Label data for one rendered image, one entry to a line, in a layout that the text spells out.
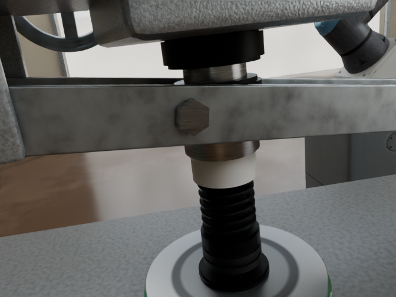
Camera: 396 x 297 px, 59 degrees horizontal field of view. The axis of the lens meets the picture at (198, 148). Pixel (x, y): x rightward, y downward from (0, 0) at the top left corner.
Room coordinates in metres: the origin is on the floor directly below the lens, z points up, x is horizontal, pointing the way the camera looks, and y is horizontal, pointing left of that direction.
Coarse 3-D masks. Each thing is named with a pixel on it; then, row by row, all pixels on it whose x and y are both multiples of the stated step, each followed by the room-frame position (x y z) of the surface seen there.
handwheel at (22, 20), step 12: (72, 12) 0.46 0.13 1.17; (24, 24) 0.44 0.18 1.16; (72, 24) 0.46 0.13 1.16; (24, 36) 0.44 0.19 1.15; (36, 36) 0.44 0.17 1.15; (48, 36) 0.45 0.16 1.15; (72, 36) 0.46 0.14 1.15; (84, 36) 0.46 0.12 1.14; (48, 48) 0.45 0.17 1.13; (60, 48) 0.45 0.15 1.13; (72, 48) 0.45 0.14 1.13; (84, 48) 0.46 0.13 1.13
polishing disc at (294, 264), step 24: (192, 240) 0.43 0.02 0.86; (264, 240) 0.40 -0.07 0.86; (288, 240) 0.40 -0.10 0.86; (168, 264) 0.38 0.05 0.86; (192, 264) 0.37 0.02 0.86; (288, 264) 0.35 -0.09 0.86; (312, 264) 0.34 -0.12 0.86; (168, 288) 0.33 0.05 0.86; (192, 288) 0.33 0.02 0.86; (264, 288) 0.31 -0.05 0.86; (288, 288) 0.31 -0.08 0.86; (312, 288) 0.31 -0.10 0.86
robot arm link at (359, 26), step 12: (372, 12) 1.41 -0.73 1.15; (324, 24) 1.41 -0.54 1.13; (336, 24) 1.39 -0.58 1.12; (348, 24) 1.39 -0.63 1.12; (360, 24) 1.40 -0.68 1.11; (324, 36) 1.45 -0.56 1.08; (336, 36) 1.41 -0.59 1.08; (348, 36) 1.40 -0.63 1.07; (360, 36) 1.40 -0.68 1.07; (336, 48) 1.45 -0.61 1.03; (348, 48) 1.42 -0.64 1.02
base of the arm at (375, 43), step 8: (376, 32) 1.44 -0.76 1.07; (368, 40) 1.40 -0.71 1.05; (376, 40) 1.40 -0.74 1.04; (384, 40) 1.43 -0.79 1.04; (360, 48) 1.40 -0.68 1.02; (368, 48) 1.39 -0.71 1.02; (376, 48) 1.39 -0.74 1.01; (384, 48) 1.39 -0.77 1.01; (344, 56) 1.45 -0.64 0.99; (352, 56) 1.42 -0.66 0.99; (360, 56) 1.41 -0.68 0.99; (368, 56) 1.39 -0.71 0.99; (376, 56) 1.38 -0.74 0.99; (344, 64) 1.49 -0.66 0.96; (352, 64) 1.43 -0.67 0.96; (360, 64) 1.42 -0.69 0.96; (368, 64) 1.39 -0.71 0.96; (352, 72) 1.46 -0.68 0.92
